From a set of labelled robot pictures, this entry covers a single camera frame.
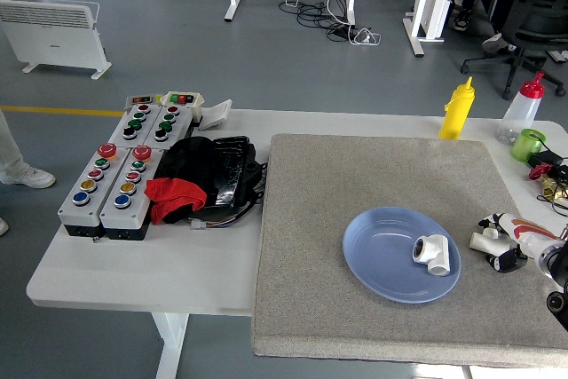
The cream three-button switch box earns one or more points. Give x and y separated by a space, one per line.
182 101

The yellow squeeze bottle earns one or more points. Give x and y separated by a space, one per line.
457 112

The white tee pipe fitting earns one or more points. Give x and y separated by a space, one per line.
486 243

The clear squeeze bottle red cap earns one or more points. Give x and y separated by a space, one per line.
521 112

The green translucent cup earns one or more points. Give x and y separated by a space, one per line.
526 146

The four-button control box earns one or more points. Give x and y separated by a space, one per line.
133 123
166 126

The grey-brown mat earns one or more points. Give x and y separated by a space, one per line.
337 201

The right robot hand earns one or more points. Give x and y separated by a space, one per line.
526 232

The black power adapter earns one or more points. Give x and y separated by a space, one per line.
546 158

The black office chair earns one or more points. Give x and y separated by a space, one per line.
537 19

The white desk frame with panel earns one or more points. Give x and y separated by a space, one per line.
432 2

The white panel heater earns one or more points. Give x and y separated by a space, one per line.
53 37

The white table leg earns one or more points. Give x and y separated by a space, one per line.
171 343

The white elbow pipe fitting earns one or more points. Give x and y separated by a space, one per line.
432 255

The five-button control box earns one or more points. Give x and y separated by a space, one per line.
126 203
89 197

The blue plate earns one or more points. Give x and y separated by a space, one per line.
381 255

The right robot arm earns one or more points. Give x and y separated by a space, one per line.
557 263

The small grey switch box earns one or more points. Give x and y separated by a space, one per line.
142 100

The red cloth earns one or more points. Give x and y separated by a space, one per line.
175 195

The glossy black tray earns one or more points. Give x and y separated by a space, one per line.
228 170

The white wall switch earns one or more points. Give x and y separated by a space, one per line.
215 115

